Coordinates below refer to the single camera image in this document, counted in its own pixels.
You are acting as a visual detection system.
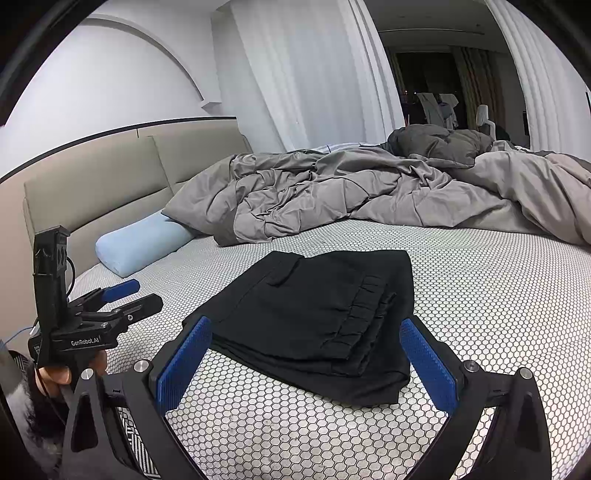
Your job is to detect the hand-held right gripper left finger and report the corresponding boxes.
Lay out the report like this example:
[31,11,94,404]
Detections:
[60,316,214,480]

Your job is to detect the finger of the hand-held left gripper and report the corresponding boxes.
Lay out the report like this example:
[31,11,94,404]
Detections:
[78,295,164,333]
[69,278,141,315]

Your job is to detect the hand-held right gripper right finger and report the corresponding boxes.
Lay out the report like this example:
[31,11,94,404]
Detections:
[399,318,553,480]

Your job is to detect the black pants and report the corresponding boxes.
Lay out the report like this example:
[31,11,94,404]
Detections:
[182,249,416,407]

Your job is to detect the person's left forearm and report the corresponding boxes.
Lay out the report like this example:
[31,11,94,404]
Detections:
[7,351,70,476]

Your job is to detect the person's left hand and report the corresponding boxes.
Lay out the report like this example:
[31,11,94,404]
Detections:
[37,350,110,398]

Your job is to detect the light blue pillow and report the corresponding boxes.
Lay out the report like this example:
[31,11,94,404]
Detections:
[95,213,197,278]

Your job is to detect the white honeycomb patterned mattress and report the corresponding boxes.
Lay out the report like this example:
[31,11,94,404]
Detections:
[69,217,591,480]

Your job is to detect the beige padded headboard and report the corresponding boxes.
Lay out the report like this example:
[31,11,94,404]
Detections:
[0,116,254,324]

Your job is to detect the grey duvet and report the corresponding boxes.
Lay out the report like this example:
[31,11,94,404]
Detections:
[161,124,591,247]

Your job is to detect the grey hanging garment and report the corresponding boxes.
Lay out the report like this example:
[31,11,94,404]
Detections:
[417,92,440,126]
[438,93,461,130]

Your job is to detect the white chair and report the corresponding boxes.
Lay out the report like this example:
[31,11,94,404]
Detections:
[475,104,499,139]

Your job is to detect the white sheer curtain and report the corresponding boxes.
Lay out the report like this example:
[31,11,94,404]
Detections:
[228,0,404,153]
[485,0,591,160]

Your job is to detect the brown curtain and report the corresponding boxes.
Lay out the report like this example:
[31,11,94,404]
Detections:
[452,46,506,134]

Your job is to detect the blue cable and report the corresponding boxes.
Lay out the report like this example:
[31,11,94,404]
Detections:
[0,324,38,346]

